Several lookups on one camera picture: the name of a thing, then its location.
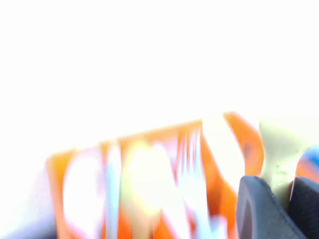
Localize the grey blue plastic fork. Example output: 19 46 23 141
175 128 209 239

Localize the pale green plastic utensil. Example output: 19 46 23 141
105 143 123 239

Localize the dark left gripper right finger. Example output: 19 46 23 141
288 176 319 239

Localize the yellow plastic spoon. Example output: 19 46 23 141
121 140 180 226

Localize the white plastic knife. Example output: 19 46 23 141
201 116 247 196

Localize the blue white paper cone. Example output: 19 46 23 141
296 146 319 179

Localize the orange plastic cutlery crate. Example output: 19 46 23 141
45 112 265 239

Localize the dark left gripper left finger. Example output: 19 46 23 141
235 175 308 239

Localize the yellow plastic fork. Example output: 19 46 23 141
258 119 309 214

